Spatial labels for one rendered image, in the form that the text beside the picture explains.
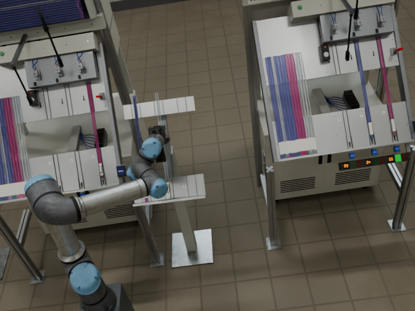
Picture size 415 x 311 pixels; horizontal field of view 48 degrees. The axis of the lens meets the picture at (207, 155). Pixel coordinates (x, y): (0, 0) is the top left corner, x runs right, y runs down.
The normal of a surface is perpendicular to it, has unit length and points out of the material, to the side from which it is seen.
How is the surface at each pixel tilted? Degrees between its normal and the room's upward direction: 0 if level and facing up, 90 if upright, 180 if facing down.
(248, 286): 0
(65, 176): 47
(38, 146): 0
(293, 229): 0
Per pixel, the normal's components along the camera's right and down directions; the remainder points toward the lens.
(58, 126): -0.13, -0.72
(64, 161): -0.03, 0.00
